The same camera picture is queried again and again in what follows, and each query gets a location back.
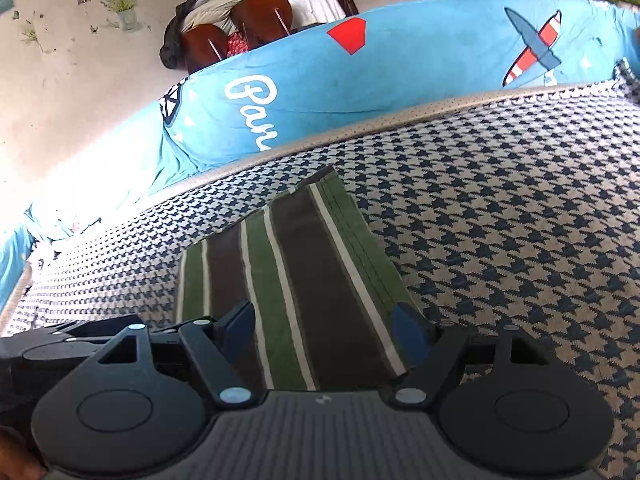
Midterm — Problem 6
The black jacket on chair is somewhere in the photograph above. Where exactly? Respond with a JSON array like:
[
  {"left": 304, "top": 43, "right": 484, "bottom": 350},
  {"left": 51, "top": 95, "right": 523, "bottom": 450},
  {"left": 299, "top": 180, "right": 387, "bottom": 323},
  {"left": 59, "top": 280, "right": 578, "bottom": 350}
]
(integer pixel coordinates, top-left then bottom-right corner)
[{"left": 158, "top": 0, "right": 242, "bottom": 70}]

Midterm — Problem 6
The houndstooth sofa seat cover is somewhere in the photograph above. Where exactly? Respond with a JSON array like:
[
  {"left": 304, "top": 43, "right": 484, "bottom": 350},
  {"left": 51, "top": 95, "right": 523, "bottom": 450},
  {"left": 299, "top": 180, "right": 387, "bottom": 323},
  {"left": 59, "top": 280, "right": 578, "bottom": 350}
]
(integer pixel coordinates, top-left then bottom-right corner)
[{"left": 4, "top": 65, "right": 639, "bottom": 479}]

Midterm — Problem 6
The green brown striped garment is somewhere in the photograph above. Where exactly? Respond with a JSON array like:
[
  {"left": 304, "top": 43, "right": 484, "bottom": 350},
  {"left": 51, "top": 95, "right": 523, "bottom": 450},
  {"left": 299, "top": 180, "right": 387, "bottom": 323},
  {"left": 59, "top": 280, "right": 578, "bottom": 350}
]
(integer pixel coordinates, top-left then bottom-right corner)
[{"left": 176, "top": 167, "right": 412, "bottom": 391}]

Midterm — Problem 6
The dark red wooden chair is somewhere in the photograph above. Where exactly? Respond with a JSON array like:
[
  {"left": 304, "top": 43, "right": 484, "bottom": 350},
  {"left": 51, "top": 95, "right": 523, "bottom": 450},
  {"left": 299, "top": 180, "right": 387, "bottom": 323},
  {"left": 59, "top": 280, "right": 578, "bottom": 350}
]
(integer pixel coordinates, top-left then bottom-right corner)
[
  {"left": 181, "top": 24, "right": 228, "bottom": 74},
  {"left": 230, "top": 0, "right": 293, "bottom": 50}
]

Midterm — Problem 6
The white clothed dining table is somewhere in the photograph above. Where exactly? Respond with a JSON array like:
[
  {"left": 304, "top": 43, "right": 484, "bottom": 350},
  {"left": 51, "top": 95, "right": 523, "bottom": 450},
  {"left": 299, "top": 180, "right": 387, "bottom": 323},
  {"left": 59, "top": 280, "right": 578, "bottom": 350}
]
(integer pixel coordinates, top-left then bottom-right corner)
[{"left": 288, "top": 0, "right": 346, "bottom": 30}]

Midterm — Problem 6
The blue printed sofa back cover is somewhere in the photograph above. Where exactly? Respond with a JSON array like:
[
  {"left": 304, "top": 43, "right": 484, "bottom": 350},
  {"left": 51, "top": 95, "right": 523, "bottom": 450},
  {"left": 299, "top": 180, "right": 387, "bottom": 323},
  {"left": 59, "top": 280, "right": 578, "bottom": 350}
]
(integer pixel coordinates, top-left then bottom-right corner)
[{"left": 1, "top": 0, "right": 639, "bottom": 298}]

